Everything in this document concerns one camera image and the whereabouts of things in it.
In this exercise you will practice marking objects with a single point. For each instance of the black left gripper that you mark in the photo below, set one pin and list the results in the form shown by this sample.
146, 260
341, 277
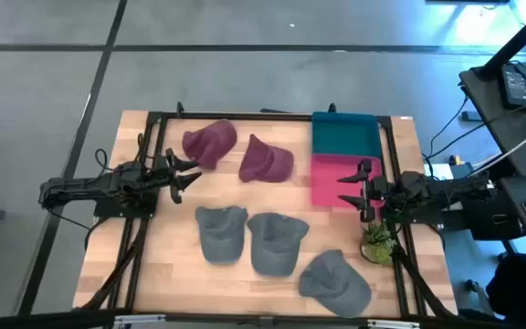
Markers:
162, 176

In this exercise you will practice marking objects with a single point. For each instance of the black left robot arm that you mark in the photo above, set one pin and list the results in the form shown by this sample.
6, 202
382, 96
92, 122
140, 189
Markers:
85, 185

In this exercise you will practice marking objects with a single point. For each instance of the maroon baseball cap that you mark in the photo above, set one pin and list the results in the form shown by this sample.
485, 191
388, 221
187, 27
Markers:
265, 162
210, 142

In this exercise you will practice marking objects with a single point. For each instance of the grey baseball cap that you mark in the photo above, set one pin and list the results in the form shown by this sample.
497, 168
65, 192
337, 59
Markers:
221, 235
274, 244
333, 283

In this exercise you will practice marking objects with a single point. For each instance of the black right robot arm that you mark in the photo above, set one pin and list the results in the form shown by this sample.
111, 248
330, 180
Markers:
436, 189

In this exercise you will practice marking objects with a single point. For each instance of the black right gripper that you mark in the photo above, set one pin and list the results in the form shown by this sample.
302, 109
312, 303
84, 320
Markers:
376, 189

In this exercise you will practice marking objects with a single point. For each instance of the black power adapter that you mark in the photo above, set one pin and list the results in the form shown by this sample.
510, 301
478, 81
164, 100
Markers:
515, 84

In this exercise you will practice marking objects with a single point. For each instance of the small yellow object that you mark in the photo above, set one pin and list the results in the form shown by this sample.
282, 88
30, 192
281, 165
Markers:
455, 160

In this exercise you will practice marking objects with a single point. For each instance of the black side desk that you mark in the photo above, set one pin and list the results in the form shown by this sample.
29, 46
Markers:
514, 123

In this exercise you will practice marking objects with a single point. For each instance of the small potted succulent plant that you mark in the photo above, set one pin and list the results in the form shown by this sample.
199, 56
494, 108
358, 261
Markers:
377, 242

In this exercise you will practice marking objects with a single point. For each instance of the black diagonal pole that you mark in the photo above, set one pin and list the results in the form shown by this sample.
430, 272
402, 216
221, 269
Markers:
518, 39

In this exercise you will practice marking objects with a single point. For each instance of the teal tray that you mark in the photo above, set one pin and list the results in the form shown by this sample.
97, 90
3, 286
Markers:
345, 134

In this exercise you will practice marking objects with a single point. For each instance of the white table corner sticker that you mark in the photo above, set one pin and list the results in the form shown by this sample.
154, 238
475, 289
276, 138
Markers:
406, 118

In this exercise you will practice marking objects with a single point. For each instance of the person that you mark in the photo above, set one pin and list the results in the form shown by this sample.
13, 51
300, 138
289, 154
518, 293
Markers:
523, 292

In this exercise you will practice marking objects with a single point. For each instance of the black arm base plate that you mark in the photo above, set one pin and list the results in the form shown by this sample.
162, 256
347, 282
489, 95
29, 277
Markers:
123, 208

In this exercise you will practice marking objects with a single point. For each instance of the black aluminium table frame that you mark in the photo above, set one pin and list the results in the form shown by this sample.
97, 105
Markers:
245, 115

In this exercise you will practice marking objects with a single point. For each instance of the pink tray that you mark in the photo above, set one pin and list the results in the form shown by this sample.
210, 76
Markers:
329, 183

